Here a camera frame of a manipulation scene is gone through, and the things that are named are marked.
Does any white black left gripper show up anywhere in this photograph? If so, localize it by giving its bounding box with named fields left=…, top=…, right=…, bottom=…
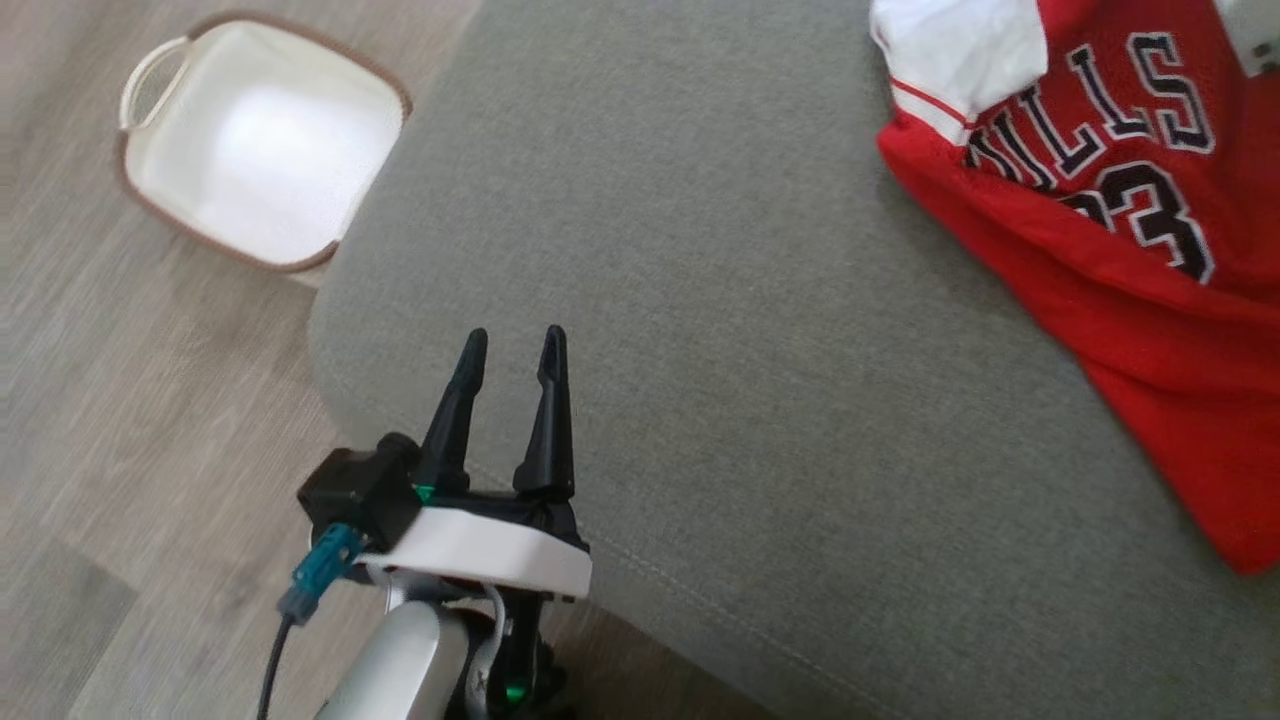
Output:
left=358, top=325, right=593, bottom=720

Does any red white basketball jersey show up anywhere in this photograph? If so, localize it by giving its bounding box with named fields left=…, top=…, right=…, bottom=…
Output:
left=868, top=0, right=1280, bottom=577

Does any white fabric laundry basket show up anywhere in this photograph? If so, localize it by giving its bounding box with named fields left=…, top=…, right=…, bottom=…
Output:
left=117, top=10, right=414, bottom=291

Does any grey fabric sofa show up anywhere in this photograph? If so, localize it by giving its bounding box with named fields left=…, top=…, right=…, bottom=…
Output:
left=308, top=0, right=1280, bottom=720

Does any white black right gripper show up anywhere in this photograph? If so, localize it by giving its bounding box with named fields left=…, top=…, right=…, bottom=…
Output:
left=1214, top=0, right=1280, bottom=78

